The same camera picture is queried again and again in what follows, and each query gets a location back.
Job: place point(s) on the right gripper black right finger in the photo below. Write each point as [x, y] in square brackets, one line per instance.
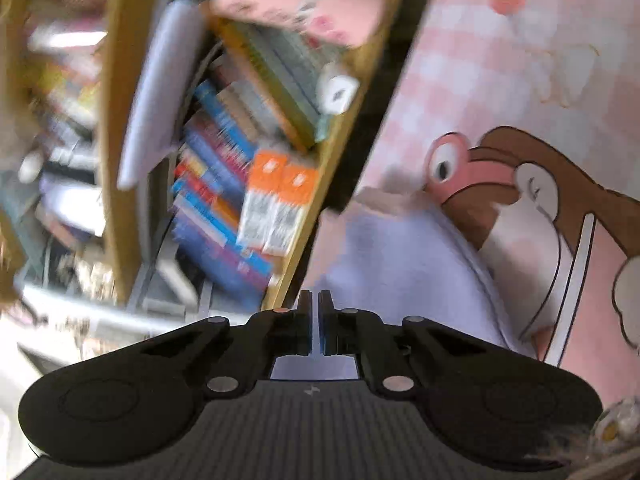
[363, 335]

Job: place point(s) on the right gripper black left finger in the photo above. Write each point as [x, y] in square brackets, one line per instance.
[246, 354]

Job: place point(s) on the purple and pink sweater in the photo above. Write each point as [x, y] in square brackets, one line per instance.
[399, 255]

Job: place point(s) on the upper orange white box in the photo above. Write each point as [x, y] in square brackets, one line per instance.
[261, 194]

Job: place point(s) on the wooden bookshelf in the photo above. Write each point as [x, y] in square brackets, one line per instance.
[69, 72]

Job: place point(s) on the white charger adapter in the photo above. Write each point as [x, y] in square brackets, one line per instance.
[336, 89]

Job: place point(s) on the row of colourful books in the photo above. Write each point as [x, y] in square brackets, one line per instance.
[256, 89]

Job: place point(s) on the white tablet device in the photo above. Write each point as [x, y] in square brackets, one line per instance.
[166, 73]

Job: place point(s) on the pink cartoon checkered tablecloth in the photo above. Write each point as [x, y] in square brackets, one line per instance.
[520, 120]

